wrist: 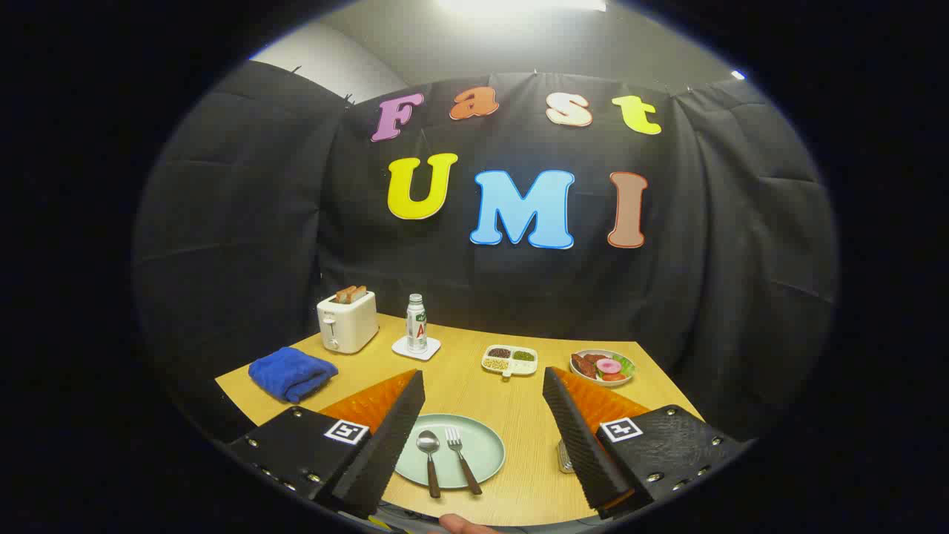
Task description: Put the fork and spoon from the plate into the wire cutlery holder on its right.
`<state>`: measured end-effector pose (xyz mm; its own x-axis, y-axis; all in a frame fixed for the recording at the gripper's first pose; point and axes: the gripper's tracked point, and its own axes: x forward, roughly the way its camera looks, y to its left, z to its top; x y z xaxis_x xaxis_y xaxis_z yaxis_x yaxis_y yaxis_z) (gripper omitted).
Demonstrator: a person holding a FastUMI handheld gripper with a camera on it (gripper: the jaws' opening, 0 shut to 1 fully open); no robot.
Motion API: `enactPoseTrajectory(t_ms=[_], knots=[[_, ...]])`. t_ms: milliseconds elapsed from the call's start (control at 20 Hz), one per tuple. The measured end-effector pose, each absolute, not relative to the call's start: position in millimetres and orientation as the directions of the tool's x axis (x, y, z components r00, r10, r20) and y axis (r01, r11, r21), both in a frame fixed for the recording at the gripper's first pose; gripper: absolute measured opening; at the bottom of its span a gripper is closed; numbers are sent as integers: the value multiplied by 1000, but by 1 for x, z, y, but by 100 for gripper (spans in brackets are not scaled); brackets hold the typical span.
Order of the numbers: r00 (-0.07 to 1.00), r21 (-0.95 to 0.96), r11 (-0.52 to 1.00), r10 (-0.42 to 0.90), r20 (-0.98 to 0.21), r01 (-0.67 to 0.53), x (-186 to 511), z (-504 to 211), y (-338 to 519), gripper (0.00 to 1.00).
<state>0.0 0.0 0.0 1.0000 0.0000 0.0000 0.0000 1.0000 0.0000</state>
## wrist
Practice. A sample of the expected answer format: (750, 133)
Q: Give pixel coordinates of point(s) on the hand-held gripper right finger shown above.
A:
(582, 445)

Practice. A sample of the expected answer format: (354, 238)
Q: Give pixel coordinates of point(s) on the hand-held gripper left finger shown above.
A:
(385, 452)

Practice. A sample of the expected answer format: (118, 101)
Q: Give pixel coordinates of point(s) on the white food plate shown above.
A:
(586, 378)

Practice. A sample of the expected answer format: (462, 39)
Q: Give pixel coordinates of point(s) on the red tomato slice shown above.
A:
(614, 377)

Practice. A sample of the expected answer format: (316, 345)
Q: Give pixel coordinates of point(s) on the brown meat slices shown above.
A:
(583, 365)

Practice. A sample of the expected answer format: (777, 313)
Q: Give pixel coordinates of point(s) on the pink ham slice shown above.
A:
(609, 366)

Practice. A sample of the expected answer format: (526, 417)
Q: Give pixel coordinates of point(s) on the green lettuce leaf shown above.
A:
(627, 363)

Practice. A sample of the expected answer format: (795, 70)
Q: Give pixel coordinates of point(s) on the pale green plate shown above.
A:
(483, 445)

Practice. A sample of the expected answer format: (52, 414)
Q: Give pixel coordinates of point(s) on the cream divided bean dish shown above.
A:
(510, 362)

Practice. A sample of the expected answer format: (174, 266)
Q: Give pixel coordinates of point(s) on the white square coaster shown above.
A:
(431, 348)

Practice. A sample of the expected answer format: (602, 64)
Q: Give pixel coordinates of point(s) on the folded blue towel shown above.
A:
(293, 374)

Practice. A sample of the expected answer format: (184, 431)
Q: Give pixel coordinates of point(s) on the small plastic drink bottle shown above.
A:
(417, 326)

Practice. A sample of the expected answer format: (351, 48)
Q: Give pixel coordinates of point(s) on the cream toaster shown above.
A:
(348, 326)

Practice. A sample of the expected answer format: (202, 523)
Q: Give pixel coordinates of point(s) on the toasted bread slice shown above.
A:
(343, 295)
(360, 292)

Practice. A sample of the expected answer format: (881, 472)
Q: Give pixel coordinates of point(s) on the black backdrop cloth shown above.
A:
(259, 222)

